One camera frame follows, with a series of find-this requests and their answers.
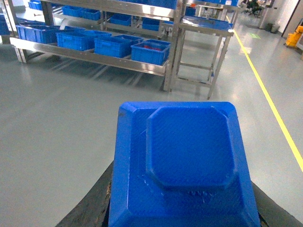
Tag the blue block part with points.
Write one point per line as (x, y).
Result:
(180, 164)

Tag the blue bin with red parts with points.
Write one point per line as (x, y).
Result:
(148, 52)

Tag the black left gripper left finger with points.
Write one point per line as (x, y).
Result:
(93, 209)

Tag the blue target bin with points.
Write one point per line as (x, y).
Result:
(116, 46)

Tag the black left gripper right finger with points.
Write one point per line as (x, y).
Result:
(270, 213)

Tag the yellow mop bucket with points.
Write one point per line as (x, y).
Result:
(295, 39)

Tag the stainless steel table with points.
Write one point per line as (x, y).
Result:
(201, 49)

